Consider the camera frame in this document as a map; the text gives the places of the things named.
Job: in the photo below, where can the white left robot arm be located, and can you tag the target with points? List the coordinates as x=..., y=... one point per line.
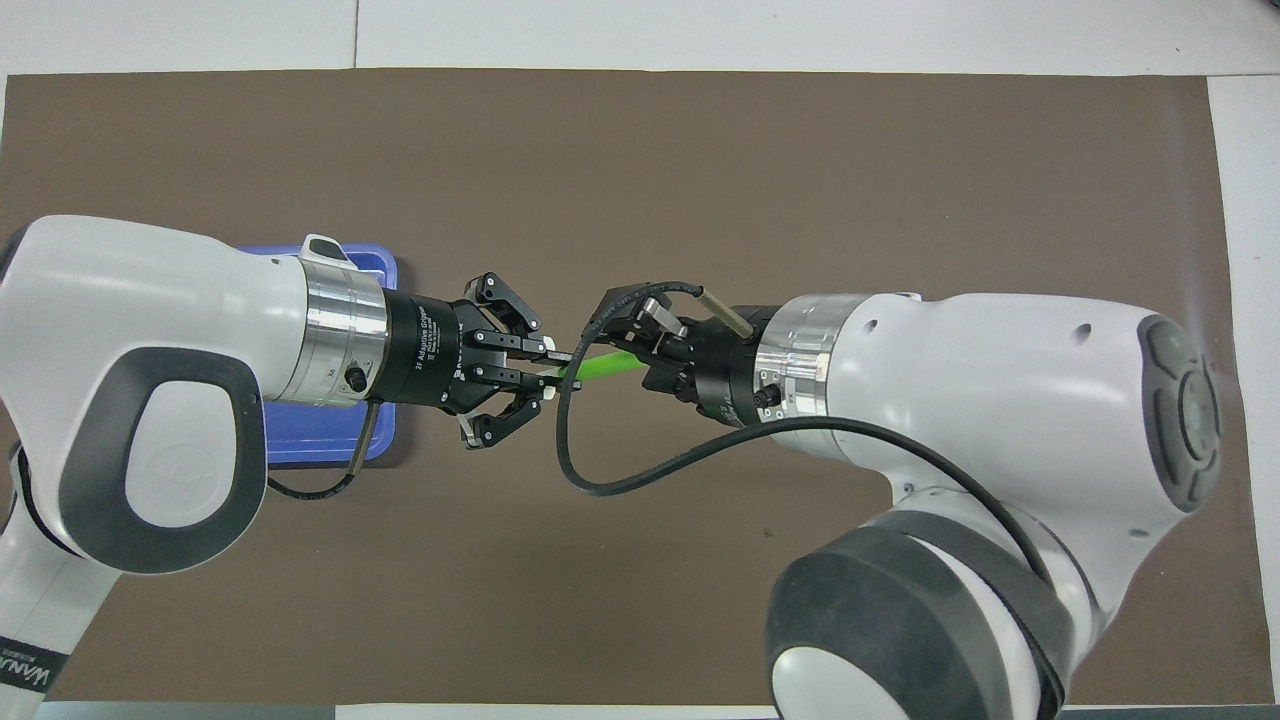
x=150, y=330

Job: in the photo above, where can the green pen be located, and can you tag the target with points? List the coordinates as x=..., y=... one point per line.
x=600, y=367

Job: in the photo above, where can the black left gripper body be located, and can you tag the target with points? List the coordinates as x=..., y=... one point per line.
x=430, y=350

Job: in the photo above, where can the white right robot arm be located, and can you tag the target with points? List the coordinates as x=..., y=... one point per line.
x=1000, y=380

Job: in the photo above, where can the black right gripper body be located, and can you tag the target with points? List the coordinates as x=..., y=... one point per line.
x=725, y=375

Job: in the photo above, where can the brown table mat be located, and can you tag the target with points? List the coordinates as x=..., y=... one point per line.
x=640, y=150

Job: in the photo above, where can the blue plastic tray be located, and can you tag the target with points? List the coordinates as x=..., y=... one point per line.
x=300, y=437

